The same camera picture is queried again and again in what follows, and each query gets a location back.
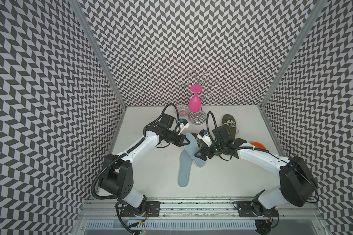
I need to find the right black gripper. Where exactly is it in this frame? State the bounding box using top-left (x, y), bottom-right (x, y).
top-left (194, 140), bottom-right (225, 161)

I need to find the grey-blue insole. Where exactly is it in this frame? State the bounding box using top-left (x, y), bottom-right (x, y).
top-left (177, 150), bottom-right (193, 188)
top-left (184, 133), bottom-right (206, 168)

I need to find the olive green shoe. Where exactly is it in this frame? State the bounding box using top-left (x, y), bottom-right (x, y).
top-left (192, 133), bottom-right (221, 159)
top-left (222, 114), bottom-right (239, 140)

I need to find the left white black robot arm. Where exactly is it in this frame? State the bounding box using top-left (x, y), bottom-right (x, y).
top-left (91, 103), bottom-right (190, 216)

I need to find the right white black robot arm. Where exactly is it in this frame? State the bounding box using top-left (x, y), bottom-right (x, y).
top-left (192, 114), bottom-right (319, 217)

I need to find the colourful patterned small bowl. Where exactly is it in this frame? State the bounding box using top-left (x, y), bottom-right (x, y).
top-left (176, 104), bottom-right (190, 117)

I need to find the pink plastic wine glass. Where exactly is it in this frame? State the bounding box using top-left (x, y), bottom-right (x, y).
top-left (189, 85), bottom-right (203, 113)

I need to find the orange plastic bowl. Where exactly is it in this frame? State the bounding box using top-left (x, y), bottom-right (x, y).
top-left (251, 142), bottom-right (267, 150)

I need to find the clear glass holder stand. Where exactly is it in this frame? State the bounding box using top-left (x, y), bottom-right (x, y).
top-left (179, 70), bottom-right (214, 125)

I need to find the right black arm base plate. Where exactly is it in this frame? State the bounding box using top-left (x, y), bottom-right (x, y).
top-left (236, 201), bottom-right (278, 218)

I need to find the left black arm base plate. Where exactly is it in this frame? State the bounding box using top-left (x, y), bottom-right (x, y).
top-left (119, 201), bottom-right (160, 217)

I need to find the white slotted cable duct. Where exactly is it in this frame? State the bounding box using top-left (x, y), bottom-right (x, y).
top-left (86, 220), bottom-right (257, 231)

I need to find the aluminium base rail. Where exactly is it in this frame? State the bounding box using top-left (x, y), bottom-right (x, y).
top-left (76, 198), bottom-right (324, 221)

